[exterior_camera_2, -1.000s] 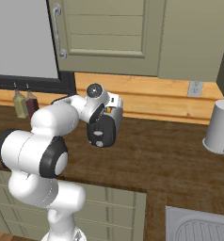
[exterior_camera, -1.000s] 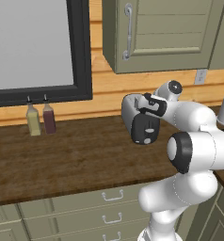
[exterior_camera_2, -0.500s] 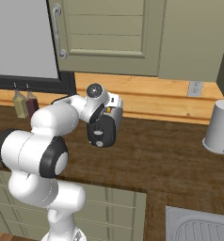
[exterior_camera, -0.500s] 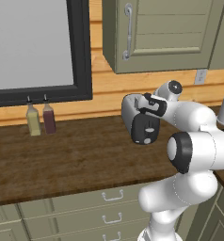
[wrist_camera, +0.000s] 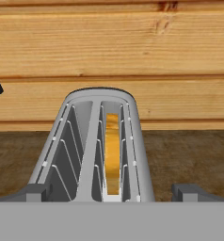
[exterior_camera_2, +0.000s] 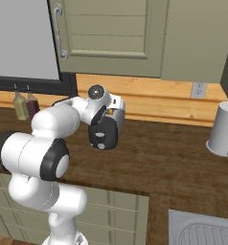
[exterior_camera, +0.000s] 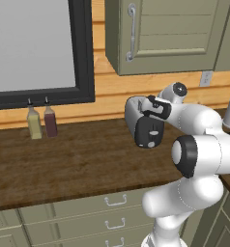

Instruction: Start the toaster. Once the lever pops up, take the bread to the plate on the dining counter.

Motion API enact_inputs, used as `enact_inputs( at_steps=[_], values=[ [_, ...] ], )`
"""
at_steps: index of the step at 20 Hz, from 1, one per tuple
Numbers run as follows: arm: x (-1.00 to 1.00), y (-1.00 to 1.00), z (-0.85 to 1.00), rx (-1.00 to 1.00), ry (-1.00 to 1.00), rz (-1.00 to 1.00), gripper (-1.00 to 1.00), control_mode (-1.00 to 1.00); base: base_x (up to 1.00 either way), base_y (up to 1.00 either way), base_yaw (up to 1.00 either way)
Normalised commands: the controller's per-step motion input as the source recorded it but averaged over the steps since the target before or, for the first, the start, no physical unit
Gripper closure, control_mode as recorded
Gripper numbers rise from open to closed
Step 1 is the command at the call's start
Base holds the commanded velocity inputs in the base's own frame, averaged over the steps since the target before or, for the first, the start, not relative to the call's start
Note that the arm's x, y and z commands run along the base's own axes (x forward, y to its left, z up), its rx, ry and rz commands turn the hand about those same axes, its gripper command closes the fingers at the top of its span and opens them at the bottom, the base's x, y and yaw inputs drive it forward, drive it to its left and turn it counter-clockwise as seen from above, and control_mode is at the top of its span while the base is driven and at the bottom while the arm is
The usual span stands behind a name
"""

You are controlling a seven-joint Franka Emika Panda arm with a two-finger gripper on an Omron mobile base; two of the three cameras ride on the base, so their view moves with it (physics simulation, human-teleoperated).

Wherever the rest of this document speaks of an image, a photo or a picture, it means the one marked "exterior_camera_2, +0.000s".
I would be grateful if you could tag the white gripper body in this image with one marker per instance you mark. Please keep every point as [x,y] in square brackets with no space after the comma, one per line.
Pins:
[120,104]

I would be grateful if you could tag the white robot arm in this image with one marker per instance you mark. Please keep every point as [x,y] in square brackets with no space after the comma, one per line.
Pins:
[52,127]

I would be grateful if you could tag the black and silver toaster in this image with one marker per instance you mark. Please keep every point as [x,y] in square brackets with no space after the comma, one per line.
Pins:
[103,134]

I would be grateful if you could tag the dark red sauce bottle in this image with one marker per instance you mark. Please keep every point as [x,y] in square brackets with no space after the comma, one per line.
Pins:
[33,105]

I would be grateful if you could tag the yellow oil bottle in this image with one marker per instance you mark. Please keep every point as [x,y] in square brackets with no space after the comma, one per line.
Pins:
[20,106]

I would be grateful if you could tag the white cylindrical canister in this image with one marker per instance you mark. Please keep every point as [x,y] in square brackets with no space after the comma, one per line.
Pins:
[223,130]

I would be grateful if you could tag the olive base cupboard front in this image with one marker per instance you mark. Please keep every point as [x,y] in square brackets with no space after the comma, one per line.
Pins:
[116,217]
[4,210]

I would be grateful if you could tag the grey steel sink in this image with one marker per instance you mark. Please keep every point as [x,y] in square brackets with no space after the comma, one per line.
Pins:
[205,229]

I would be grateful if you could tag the grey wall power socket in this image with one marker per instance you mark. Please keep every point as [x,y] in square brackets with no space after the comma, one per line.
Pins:
[199,90]

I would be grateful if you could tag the plain olive wall cupboard door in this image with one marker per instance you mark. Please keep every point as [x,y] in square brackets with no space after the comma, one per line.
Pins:
[195,38]

